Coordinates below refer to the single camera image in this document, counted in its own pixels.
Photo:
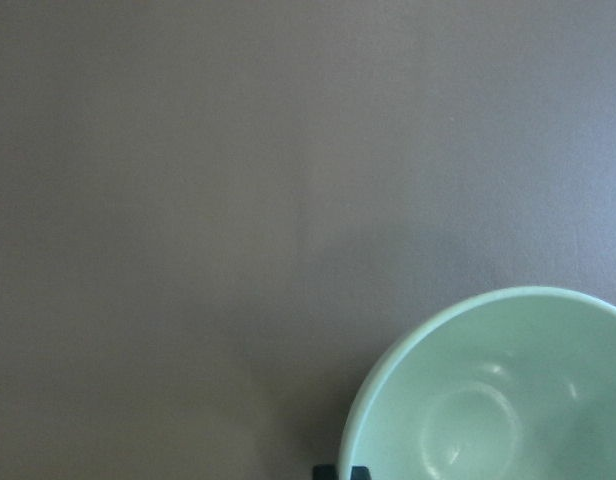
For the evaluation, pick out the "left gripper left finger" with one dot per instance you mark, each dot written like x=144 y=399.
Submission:
x=324 y=472

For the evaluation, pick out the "green ceramic bowl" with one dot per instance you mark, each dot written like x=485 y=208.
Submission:
x=517 y=383

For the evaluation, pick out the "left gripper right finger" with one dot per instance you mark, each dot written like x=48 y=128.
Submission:
x=360 y=473

